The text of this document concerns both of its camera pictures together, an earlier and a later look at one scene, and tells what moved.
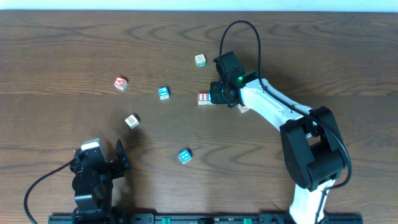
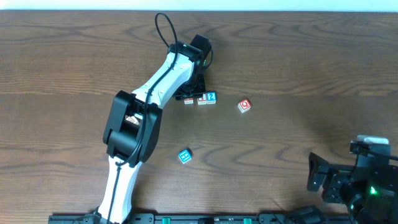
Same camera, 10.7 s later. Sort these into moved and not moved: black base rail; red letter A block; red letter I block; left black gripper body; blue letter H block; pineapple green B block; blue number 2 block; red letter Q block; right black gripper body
Moved: red letter A block; right black gripper body; left black gripper body
Not moved: blue letter H block; red letter I block; red letter Q block; blue number 2 block; pineapple green B block; black base rail
